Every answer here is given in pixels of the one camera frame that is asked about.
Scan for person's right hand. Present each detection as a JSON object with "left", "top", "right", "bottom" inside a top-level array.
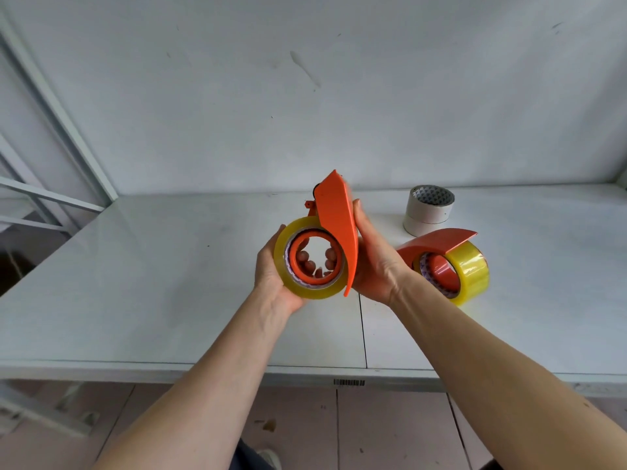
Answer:
[{"left": 322, "top": 198, "right": 416, "bottom": 307}]

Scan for person's left hand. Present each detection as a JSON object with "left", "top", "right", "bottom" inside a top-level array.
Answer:
[{"left": 254, "top": 224, "right": 320, "bottom": 317}]

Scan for orange tape dispenser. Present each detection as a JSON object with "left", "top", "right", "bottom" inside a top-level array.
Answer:
[
  {"left": 396, "top": 228, "right": 478, "bottom": 292},
  {"left": 288, "top": 169, "right": 360, "bottom": 297}
]

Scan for yellow packing tape roll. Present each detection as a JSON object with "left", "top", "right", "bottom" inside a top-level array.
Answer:
[
  {"left": 412, "top": 241, "right": 490, "bottom": 306},
  {"left": 273, "top": 215, "right": 349, "bottom": 300}
]

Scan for person's left forearm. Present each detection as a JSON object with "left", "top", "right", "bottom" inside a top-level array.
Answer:
[{"left": 92, "top": 285, "right": 296, "bottom": 470}]

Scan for person's right forearm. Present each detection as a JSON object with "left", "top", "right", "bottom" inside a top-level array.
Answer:
[{"left": 389, "top": 273, "right": 627, "bottom": 470}]

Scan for white tape roll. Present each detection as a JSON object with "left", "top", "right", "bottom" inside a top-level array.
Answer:
[
  {"left": 403, "top": 214, "right": 450, "bottom": 238},
  {"left": 406, "top": 185, "right": 456, "bottom": 225}
]

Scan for person's dark trousers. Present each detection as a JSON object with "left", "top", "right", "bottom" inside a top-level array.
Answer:
[{"left": 229, "top": 438, "right": 274, "bottom": 470}]

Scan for white metal table leg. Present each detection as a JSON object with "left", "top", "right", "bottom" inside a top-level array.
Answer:
[{"left": 0, "top": 382, "right": 95, "bottom": 439}]

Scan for white metal shelf frame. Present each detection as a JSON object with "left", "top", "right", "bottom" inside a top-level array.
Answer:
[{"left": 0, "top": 9, "right": 119, "bottom": 240}]

